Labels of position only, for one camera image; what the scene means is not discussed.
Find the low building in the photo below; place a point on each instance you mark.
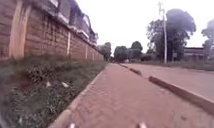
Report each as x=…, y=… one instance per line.
x=194, y=53

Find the grey kerb beside grass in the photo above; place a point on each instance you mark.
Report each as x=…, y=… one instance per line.
x=73, y=105

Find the utility pole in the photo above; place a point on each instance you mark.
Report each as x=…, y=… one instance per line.
x=165, y=43

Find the robot's own part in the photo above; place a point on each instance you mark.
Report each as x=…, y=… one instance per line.
x=71, y=125
x=142, y=125

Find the red brick path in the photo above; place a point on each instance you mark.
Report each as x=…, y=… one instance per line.
x=118, y=100

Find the grass and dirt verge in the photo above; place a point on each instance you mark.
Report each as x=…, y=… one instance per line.
x=38, y=93

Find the brick boundary wall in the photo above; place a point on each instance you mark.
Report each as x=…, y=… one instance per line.
x=45, y=33

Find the multi-storey building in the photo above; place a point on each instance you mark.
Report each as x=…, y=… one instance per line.
x=78, y=20

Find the kerb between path and road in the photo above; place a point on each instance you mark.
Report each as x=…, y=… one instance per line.
x=181, y=91

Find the reddish paved road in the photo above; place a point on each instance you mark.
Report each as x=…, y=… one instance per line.
x=195, y=81

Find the distant trees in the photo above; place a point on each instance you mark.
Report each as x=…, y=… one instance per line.
x=121, y=53

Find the large dark tree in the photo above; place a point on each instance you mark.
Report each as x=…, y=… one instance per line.
x=178, y=26

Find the grass verge beside road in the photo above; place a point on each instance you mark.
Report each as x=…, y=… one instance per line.
x=195, y=65

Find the tall tree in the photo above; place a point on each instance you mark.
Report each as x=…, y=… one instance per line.
x=212, y=31

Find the small tree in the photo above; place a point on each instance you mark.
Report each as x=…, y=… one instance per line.
x=105, y=50

